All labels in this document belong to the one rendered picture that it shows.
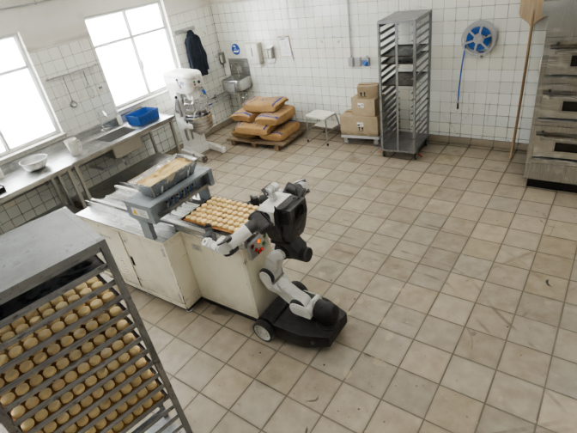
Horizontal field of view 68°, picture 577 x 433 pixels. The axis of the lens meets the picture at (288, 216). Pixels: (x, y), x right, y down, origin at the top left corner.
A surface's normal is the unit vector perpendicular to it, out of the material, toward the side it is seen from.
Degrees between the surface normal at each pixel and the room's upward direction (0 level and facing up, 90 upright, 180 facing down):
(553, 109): 90
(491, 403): 0
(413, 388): 0
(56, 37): 90
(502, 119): 90
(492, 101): 90
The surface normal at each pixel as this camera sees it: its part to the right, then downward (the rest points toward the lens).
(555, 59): -0.57, 0.51
